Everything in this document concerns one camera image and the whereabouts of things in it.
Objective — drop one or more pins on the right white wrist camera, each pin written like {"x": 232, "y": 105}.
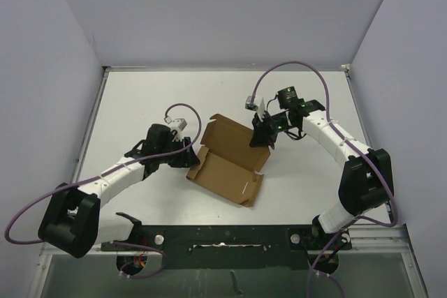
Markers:
{"x": 256, "y": 104}

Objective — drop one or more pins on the brown cardboard box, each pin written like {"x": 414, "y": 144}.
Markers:
{"x": 229, "y": 167}

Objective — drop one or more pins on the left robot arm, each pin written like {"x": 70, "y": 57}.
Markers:
{"x": 72, "y": 221}

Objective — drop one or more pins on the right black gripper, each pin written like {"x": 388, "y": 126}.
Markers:
{"x": 261, "y": 134}

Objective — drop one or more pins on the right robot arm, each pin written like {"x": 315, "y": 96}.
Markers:
{"x": 366, "y": 181}

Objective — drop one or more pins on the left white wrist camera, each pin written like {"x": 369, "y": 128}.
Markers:
{"x": 176, "y": 125}

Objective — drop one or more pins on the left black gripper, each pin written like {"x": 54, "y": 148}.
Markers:
{"x": 187, "y": 158}

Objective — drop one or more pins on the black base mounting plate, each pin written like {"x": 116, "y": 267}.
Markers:
{"x": 236, "y": 246}

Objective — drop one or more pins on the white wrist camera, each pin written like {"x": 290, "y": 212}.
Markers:
{"x": 256, "y": 104}
{"x": 176, "y": 125}

